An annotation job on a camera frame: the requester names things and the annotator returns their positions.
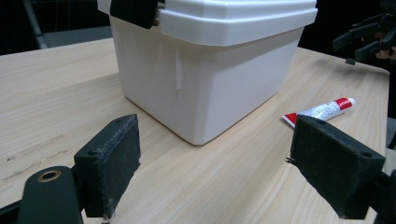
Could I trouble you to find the white box lid black latches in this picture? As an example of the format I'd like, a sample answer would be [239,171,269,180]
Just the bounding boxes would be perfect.
[97,0,318,48]

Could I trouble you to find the red and white toothpaste tube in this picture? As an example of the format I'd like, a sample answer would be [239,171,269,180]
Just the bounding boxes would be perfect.
[281,97,357,129]

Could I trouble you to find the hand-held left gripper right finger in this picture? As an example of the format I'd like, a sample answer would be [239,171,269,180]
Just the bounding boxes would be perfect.
[286,114,387,220]

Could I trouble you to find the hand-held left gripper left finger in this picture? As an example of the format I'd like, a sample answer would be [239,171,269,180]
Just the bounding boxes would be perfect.
[74,114,142,218]

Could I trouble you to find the grey metal table frame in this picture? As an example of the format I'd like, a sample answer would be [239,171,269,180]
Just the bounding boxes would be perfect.
[21,0,114,50]

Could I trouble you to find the white plastic storage box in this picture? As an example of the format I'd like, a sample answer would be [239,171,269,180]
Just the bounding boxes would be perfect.
[110,15,305,147]

